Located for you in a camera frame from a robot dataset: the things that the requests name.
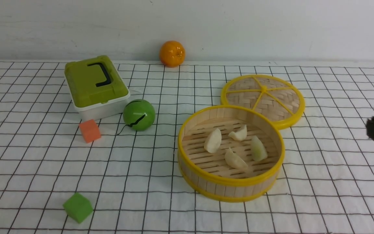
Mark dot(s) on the pale green dumpling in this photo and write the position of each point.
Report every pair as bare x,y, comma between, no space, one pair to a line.
258,150

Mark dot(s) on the white dumpling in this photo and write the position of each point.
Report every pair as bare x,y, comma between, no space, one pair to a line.
233,160
240,134

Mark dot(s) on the cream ridged dumpling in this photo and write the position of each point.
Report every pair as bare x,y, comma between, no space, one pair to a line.
213,141

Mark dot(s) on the woven bamboo steamer lid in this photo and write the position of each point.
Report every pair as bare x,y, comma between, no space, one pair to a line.
276,99

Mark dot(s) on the bamboo steamer tray yellow rims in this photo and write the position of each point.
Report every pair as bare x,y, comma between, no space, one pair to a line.
209,174

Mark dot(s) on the orange toy fruit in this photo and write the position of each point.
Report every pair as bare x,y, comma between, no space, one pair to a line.
172,54

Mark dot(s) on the green toy ball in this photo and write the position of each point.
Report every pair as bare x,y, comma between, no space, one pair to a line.
139,115

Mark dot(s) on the green lidded white box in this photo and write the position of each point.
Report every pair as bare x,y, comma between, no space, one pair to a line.
96,88

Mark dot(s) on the orange foam cube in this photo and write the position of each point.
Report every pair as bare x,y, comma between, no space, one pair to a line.
90,131

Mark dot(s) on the green foam cube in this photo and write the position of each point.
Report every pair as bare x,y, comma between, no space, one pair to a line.
78,207

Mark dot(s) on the white grid tablecloth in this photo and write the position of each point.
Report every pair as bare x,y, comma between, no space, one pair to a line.
132,179

